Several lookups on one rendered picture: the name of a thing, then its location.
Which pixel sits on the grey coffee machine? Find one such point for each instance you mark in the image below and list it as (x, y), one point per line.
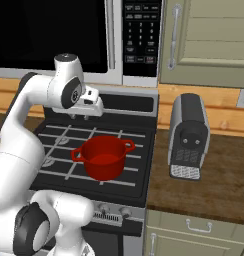
(189, 136)

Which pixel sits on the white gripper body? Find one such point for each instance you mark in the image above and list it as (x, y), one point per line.
(90, 108)

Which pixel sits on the green wall cupboard door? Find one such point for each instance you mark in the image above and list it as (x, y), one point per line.
(210, 40)

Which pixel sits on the silver microwave oven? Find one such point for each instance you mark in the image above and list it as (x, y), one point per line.
(77, 36)

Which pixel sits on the silver stove knob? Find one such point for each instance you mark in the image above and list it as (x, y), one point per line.
(103, 209)
(125, 212)

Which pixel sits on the green drawer front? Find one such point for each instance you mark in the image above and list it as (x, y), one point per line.
(197, 226)

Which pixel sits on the green base cupboard door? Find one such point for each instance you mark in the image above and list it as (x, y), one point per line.
(194, 246)

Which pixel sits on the black stove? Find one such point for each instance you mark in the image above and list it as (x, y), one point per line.
(104, 160)

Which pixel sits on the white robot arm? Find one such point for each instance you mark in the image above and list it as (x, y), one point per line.
(17, 156)

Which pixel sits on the red pot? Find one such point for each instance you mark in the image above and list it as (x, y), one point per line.
(104, 156)

